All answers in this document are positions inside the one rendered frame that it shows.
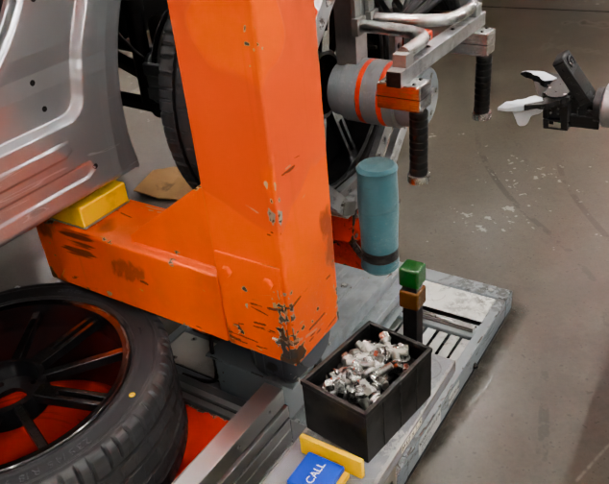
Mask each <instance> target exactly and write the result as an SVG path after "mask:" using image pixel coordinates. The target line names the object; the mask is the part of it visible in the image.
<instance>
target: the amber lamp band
mask: <svg viewBox="0 0 609 484"><path fill-rule="evenodd" d="M425 302H426V286H425V285H423V286H422V288H421V289H420V290H419V291H418V293H412V292H408V291H405V290H402V288H401V290H400V306H401V307H404V308H407V309H411V310H414V311H418V310H419V309H420V308H421V307H422V305H423V304H424V303H425Z"/></svg>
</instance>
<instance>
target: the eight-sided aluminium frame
mask: <svg viewBox="0 0 609 484"><path fill-rule="evenodd" d="M334 1H335V0H314V4H315V8H316V9H317V11H318V12H317V15H316V29H317V41H318V48H319V45H320V42H321V39H322V36H323V34H324V31H325V29H326V26H327V23H328V20H329V15H330V12H331V10H332V7H333V4H334ZM378 2H379V4H380V5H381V7H382V9H383V10H384V12H390V13H401V12H402V7H403V3H404V0H378ZM388 43H389V60H390V61H392V60H393V54H394V53H395V52H397V51H398V50H399V48H401V47H402V37H399V36H388ZM407 128H408V127H403V128H401V129H399V128H394V130H393V132H392V135H391V138H390V141H389V144H388V147H387V150H386V153H385V156H384V157H388V158H390V159H392V160H393V161H395V162H396V163H397V160H398V156H399V153H400V150H401V147H402V143H403V140H404V137H405V134H406V131H407ZM391 130H392V127H385V126H381V125H379V126H378V131H377V134H376V137H375V140H374V143H373V146H372V149H371V153H370V155H369V157H383V154H384V151H385V148H386V145H387V142H388V139H389V136H390V133H391ZM329 200H330V213H331V216H336V217H340V218H344V219H349V218H350V217H351V216H352V215H354V214H355V210H356V209H357V174H356V172H355V173H354V174H353V175H352V176H351V177H349V178H348V179H347V180H346V181H345V182H343V183H342V184H341V185H340V186H339V187H338V188H337V189H334V188H333V187H331V186H330V185H329Z"/></svg>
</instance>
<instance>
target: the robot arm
mask: <svg viewBox="0 0 609 484"><path fill-rule="evenodd" d="M552 65H553V67H554V68H555V70H556V71H557V73H558V74H556V73H551V72H543V71H530V70H527V71H523V72H522V73H521V75H522V76H524V77H526V78H529V79H532V81H534V83H535V86H536V90H537V93H538V95H539V96H540V97H538V96H530V97H528V98H526V99H522V100H515V101H510V102H509V101H508V102H504V103H503V104H502V105H500V106H499V107H498V110H501V111H513V114H514V116H515V119H516V121H517V124H518V125H519V126H525V125H526V124H527V123H528V121H529V119H530V117H531V116H532V115H535V114H539V113H541V112H543V118H544V119H543V128H544V129H552V130H560V131H567V130H568V129H569V127H576V128H584V129H593V130H598V129H599V125H601V127H605V128H609V84H608V86H606V87H604V86H600V87H599V88H598V89H597V93H596V91H595V89H594V88H593V86H592V85H591V83H590V82H589V80H588V79H587V77H586V76H585V74H584V73H583V71H582V69H581V68H580V66H579V65H578V63H577V62H576V60H575V59H574V57H573V56H572V54H571V52H570V51H569V50H566V51H564V52H562V53H560V54H558V55H557V57H556V58H555V60H554V62H553V64H552ZM595 93H596V95H595ZM541 97H542V98H541ZM554 122H558V123H561V128H554V127H549V126H548V124H552V125H553V123H554Z"/></svg>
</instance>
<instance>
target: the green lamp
mask: <svg viewBox="0 0 609 484"><path fill-rule="evenodd" d="M425 280H426V264H425V263H424V262H420V261H416V260H412V259H407V260H406V261H405V262H404V264H403V265H402V266H401V267H400V269H399V284H400V285H401V286H404V287H408V288H412V289H415V290H418V289H419V288H420V287H421V285H422V284H423V283H424V282H425Z"/></svg>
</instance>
